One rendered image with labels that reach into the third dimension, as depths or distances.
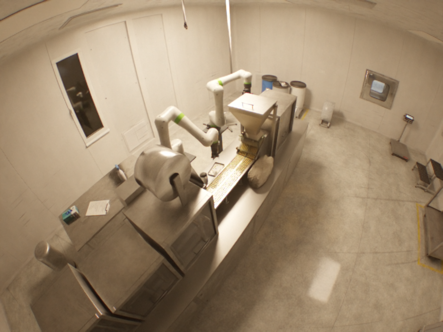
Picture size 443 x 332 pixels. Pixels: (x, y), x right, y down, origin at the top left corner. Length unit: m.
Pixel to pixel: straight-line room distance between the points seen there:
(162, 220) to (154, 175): 0.33
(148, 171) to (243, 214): 1.05
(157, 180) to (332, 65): 4.78
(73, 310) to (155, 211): 0.83
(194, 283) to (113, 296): 0.64
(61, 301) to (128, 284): 0.48
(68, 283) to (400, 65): 5.98
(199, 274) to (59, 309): 1.05
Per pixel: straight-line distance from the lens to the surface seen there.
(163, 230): 1.17
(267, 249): 2.53
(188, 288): 1.58
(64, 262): 3.05
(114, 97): 3.51
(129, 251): 1.29
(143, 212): 1.30
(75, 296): 1.32
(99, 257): 1.39
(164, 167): 1.00
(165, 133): 1.78
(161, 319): 1.61
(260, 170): 1.92
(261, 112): 1.72
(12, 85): 3.08
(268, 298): 2.37
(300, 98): 4.92
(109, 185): 2.66
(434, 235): 3.92
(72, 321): 1.32
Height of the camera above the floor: 2.32
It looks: 43 degrees down
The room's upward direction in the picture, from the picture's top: 5 degrees counter-clockwise
